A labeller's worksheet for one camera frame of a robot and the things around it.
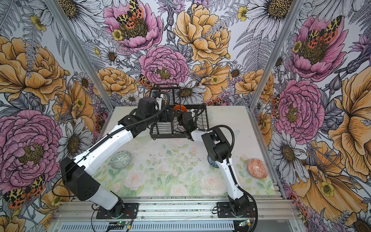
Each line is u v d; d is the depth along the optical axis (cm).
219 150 62
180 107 108
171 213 75
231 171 63
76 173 41
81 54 89
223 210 74
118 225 71
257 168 87
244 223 71
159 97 69
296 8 72
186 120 83
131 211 74
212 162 91
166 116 70
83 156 44
